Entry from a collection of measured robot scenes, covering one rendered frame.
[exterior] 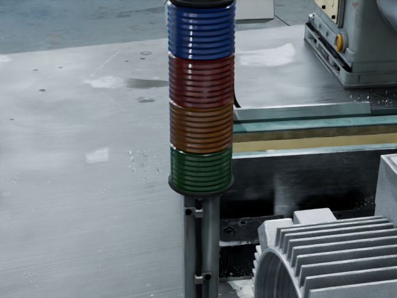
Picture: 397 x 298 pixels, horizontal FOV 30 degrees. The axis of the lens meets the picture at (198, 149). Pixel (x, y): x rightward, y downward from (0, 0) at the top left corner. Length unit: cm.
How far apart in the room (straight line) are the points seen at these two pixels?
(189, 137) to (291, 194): 37
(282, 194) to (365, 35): 59
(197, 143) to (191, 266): 15
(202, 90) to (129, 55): 108
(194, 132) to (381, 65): 93
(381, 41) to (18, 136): 73
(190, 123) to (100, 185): 54
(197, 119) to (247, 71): 97
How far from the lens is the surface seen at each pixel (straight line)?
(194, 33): 63
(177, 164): 69
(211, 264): 77
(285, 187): 101
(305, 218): 59
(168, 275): 98
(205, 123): 66
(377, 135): 114
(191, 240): 75
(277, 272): 59
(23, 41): 438
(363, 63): 154
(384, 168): 53
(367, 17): 151
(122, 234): 106
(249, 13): 120
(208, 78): 64
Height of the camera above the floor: 139
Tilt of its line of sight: 27 degrees down
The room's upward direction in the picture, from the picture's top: straight up
